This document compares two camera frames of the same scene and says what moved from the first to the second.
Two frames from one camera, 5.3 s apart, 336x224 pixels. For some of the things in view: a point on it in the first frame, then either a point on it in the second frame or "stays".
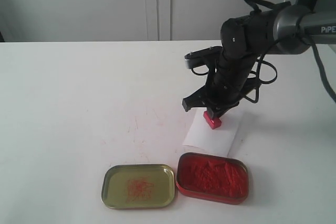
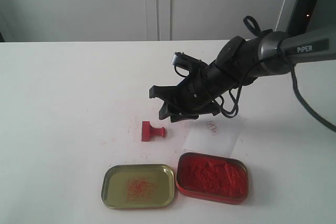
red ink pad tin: [214, 178] stays
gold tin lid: [138, 186] stays
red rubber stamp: [213, 123] → [148, 131]
